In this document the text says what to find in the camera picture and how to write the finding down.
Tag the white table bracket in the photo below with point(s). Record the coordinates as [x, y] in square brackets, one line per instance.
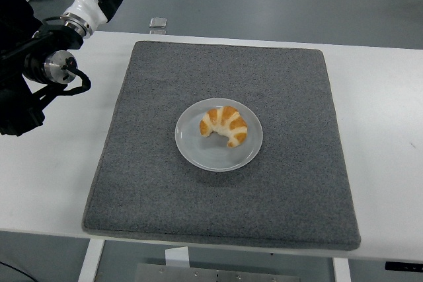
[176, 257]

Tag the golden croissant bread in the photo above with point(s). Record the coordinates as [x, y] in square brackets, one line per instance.
[231, 123]

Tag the grey felt mat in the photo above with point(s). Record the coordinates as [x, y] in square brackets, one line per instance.
[264, 196]

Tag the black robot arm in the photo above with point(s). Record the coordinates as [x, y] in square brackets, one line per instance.
[20, 103]

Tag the grey metal plate with screws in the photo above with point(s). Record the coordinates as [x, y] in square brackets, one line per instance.
[198, 275]

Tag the pale grey round plate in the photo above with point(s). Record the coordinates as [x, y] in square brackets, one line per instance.
[198, 156]

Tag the black table control panel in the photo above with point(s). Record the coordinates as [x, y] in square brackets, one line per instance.
[403, 265]

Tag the white table leg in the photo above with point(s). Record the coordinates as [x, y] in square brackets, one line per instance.
[341, 272]
[90, 262]

